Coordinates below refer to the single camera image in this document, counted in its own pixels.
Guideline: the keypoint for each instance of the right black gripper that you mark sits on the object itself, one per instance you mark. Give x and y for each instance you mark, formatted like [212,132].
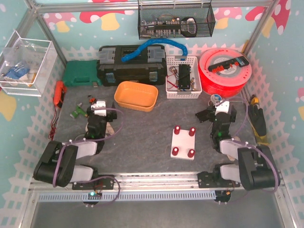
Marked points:
[209,114]

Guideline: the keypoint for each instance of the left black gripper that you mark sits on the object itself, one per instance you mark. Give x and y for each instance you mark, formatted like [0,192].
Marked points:
[109,116]

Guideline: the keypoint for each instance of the white work glove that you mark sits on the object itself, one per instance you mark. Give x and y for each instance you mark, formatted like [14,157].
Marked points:
[109,129]

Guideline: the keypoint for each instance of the white peg base plate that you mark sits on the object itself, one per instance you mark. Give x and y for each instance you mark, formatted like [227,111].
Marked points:
[184,142]

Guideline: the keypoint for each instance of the small red spring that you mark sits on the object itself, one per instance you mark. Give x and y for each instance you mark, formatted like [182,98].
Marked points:
[191,153]
[175,151]

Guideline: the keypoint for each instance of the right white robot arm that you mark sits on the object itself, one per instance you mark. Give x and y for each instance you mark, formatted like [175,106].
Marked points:
[255,168]

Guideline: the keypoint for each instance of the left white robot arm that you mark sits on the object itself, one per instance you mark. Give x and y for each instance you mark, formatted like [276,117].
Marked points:
[57,164]

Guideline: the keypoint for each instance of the orange plastic tray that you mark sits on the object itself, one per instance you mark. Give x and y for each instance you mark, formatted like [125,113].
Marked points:
[136,96]

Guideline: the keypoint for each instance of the green small tool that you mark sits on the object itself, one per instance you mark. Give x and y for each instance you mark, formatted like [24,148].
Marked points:
[78,111]

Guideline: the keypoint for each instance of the red filament spool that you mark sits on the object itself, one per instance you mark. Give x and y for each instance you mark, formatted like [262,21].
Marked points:
[226,83]

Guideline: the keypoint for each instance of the white perforated basket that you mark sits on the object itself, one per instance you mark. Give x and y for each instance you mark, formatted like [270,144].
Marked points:
[172,90]

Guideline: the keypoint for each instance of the black yellow work glove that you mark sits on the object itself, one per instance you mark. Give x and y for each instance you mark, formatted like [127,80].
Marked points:
[258,123]

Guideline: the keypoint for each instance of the black module in basket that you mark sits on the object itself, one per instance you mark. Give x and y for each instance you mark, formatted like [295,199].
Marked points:
[184,77]

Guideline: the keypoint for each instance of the green plastic case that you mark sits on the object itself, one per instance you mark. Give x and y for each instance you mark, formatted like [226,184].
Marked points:
[81,73]

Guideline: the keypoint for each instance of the orange multimeter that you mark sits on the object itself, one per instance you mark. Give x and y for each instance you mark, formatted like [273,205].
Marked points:
[59,94]

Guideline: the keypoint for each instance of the black terminal strip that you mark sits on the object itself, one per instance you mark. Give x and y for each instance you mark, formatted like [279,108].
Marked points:
[240,61]

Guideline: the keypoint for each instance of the black toolbox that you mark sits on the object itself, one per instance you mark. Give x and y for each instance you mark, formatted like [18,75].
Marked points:
[149,67]

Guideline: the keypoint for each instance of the blue white glove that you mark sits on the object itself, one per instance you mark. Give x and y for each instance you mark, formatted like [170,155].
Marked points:
[18,72]

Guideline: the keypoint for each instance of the solder wire spool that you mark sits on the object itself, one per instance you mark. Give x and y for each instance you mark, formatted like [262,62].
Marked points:
[214,99]

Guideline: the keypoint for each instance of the red handled pliers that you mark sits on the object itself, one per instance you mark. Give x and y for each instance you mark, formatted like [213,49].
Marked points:
[92,100]

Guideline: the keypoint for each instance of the yellow handled screwdriver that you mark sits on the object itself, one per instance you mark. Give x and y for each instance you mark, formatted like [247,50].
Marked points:
[253,100]

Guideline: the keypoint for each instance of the aluminium rail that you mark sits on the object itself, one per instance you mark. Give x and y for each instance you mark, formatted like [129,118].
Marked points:
[145,181]

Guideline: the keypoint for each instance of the grey slotted cable duct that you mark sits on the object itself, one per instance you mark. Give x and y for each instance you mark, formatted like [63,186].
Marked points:
[128,196]

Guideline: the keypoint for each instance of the clear acrylic wall box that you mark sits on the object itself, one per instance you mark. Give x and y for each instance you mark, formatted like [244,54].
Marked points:
[39,55]

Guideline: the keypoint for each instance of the black wire mesh basket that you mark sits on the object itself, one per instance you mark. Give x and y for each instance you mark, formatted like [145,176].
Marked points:
[175,19]

